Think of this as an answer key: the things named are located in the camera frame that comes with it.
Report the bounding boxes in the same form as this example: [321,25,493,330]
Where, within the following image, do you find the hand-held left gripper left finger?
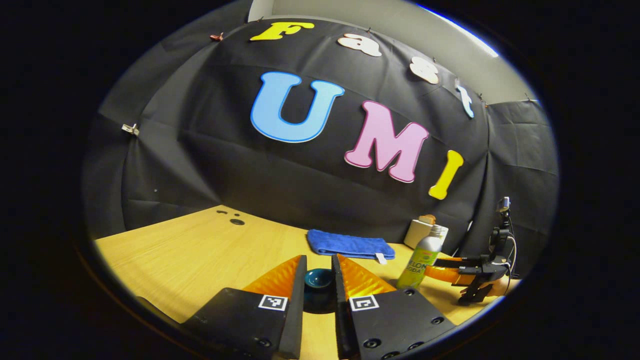
[181,254,308,360]

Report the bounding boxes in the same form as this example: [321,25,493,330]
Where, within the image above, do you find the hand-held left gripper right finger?
[331,253,457,360]

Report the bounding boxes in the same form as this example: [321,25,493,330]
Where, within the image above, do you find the silver green water bottle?
[396,225,445,290]

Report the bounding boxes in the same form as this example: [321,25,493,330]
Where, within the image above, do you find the teal teacup lid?
[303,268,337,315]

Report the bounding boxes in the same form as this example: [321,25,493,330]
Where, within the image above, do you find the white toaster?
[404,219,449,251]

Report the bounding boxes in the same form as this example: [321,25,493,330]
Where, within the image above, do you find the blue folded towel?
[306,229,396,265]

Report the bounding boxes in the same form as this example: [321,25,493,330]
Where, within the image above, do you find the black backdrop cloth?
[82,17,560,278]

